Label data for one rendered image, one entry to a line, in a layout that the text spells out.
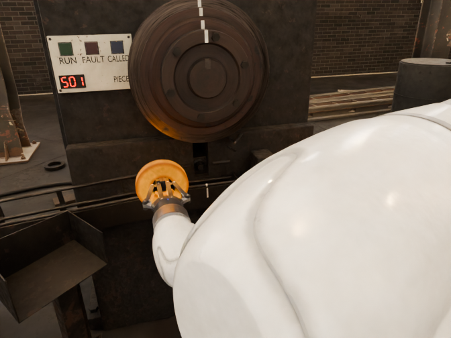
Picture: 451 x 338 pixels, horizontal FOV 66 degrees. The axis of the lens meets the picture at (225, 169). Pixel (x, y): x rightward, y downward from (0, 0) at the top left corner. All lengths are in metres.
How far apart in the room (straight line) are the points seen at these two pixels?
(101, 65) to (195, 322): 1.16
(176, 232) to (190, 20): 0.66
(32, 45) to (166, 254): 6.88
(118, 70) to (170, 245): 0.74
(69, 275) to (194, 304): 0.99
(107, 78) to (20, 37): 6.21
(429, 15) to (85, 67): 4.71
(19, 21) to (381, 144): 7.34
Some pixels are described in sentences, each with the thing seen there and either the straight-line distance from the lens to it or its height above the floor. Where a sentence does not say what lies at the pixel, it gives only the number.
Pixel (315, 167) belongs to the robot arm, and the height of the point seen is 1.22.
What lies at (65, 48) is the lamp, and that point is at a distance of 1.29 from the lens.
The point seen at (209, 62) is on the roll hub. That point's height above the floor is 1.16.
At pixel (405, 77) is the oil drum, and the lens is 3.71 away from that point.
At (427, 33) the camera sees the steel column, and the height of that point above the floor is 1.06.
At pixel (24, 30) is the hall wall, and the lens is 7.45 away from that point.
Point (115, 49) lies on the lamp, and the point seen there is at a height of 1.19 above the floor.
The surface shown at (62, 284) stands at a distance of 1.14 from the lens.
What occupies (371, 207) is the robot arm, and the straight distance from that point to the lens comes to 0.16.
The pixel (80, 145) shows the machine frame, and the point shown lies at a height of 0.87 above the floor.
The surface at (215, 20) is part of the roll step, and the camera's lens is 1.15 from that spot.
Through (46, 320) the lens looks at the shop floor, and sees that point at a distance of 1.96.
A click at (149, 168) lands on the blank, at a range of 1.02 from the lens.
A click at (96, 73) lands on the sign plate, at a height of 1.12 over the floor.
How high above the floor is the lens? 1.29
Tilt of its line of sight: 24 degrees down
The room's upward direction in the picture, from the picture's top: 1 degrees counter-clockwise
